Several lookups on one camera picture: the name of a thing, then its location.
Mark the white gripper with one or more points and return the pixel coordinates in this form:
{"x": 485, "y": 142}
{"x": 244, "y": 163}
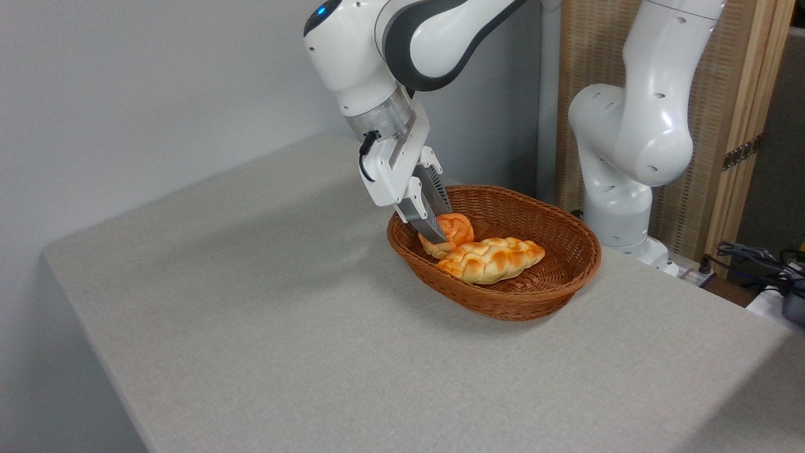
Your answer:
{"x": 390, "y": 176}

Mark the small round bread roll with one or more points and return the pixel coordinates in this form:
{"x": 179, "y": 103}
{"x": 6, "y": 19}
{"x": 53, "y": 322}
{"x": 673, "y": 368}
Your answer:
{"x": 458, "y": 229}

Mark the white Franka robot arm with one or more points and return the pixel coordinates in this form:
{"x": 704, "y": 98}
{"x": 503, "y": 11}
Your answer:
{"x": 648, "y": 126}

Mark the long braided bread loaf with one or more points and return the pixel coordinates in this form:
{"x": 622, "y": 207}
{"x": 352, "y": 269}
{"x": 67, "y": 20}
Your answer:
{"x": 490, "y": 261}

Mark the brown oval wicker basket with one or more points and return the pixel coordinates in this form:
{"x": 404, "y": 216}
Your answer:
{"x": 534, "y": 296}

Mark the metal screen hinge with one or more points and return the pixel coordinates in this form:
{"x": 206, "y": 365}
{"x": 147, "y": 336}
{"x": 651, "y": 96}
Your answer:
{"x": 742, "y": 153}

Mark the wooden rattan folding screen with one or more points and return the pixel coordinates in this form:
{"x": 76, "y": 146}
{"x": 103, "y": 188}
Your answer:
{"x": 723, "y": 63}

